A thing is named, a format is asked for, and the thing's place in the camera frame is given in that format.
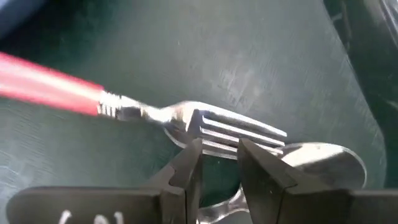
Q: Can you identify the dark green plastic tray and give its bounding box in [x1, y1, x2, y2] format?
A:
[0, 0, 398, 224]

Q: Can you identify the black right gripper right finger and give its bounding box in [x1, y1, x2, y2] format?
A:
[237, 138, 398, 224]

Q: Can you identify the red-handled metal fork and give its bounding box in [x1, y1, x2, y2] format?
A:
[0, 51, 287, 161]

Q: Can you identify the orange-handled metal spoon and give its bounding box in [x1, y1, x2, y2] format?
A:
[197, 142, 368, 224]

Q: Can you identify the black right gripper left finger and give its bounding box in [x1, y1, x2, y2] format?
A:
[6, 138, 205, 224]

